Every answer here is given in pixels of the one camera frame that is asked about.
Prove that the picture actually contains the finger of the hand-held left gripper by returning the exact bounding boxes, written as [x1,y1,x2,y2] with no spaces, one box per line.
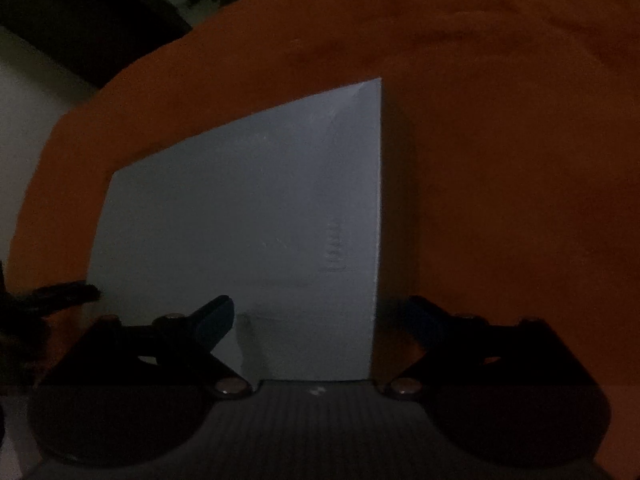
[0,282,102,317]
[0,312,53,388]

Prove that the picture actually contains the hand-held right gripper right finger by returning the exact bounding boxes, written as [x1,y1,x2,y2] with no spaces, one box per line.
[379,296,598,400]

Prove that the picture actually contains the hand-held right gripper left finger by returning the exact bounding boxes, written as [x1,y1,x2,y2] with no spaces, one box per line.
[35,295,252,400]

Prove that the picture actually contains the white box lid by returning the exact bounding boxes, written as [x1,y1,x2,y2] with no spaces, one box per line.
[86,77,384,383]

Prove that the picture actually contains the orange blanket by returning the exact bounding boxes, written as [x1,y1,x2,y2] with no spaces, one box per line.
[7,0,640,480]

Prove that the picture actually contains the dark wardrobe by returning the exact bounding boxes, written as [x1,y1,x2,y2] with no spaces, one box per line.
[0,0,193,88]

